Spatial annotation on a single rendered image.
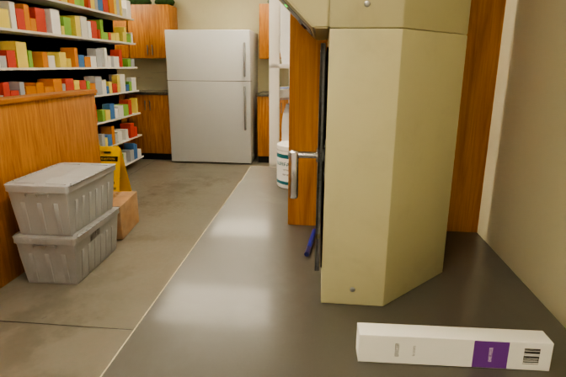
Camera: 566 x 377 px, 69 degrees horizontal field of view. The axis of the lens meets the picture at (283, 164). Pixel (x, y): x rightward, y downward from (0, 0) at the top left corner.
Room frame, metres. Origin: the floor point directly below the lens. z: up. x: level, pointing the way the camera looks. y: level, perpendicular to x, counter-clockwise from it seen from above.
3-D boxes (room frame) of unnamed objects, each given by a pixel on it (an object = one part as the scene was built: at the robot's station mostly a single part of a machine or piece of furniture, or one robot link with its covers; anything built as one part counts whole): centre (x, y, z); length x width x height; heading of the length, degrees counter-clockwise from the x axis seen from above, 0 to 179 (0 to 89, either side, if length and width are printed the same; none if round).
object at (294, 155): (0.72, -0.04, 1.17); 0.05 x 0.03 x 0.10; 84
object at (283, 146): (1.42, -0.04, 1.02); 0.13 x 0.13 x 0.15
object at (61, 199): (2.63, 1.43, 0.49); 0.60 x 0.42 x 0.33; 175
